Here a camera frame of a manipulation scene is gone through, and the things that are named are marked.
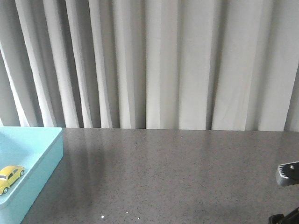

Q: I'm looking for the light blue metal box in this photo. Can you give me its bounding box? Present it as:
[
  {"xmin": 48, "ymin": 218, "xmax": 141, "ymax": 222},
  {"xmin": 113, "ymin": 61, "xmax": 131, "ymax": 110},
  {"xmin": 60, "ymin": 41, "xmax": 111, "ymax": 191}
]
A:
[{"xmin": 0, "ymin": 126, "xmax": 64, "ymax": 224}]

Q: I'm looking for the grey pleated curtain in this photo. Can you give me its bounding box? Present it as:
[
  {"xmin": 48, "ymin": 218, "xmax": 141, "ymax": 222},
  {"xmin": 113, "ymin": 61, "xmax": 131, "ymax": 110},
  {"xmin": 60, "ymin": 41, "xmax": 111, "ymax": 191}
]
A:
[{"xmin": 0, "ymin": 0, "xmax": 299, "ymax": 131}]

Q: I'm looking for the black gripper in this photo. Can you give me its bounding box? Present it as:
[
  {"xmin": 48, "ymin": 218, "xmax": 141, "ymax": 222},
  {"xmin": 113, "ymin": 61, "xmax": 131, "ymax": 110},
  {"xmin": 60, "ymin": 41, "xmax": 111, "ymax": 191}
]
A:
[{"xmin": 268, "ymin": 208, "xmax": 299, "ymax": 224}]

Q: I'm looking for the yellow toy beetle car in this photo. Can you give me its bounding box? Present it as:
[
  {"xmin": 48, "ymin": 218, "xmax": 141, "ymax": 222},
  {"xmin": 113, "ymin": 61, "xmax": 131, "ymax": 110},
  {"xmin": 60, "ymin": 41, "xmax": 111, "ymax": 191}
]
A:
[{"xmin": 0, "ymin": 165, "xmax": 25, "ymax": 195}]

